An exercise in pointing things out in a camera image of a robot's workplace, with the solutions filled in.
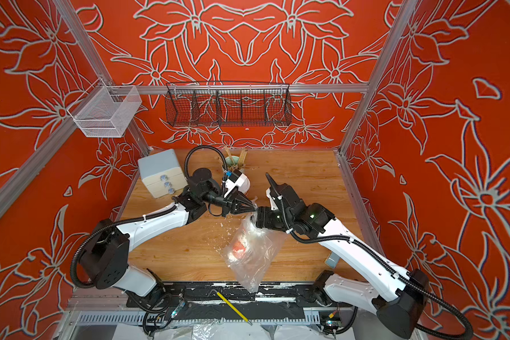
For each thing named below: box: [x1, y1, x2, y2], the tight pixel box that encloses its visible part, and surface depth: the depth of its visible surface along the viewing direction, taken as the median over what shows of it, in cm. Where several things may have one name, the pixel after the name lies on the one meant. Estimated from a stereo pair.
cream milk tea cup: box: [232, 240, 246, 260], surface depth 72 cm
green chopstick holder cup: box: [225, 155, 241, 167], surface depth 100 cm
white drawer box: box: [137, 148, 189, 199], surface depth 96 cm
